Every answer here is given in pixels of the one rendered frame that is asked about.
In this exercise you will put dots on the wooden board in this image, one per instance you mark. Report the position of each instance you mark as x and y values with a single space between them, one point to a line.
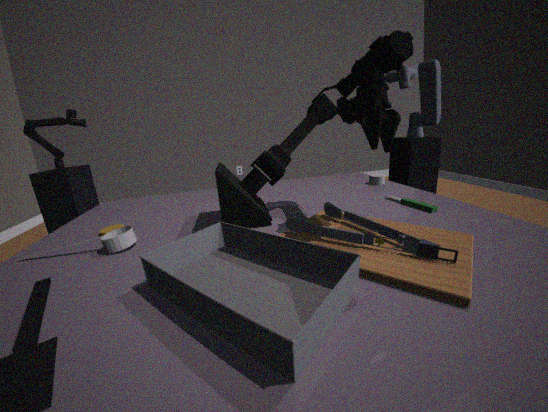
446 281

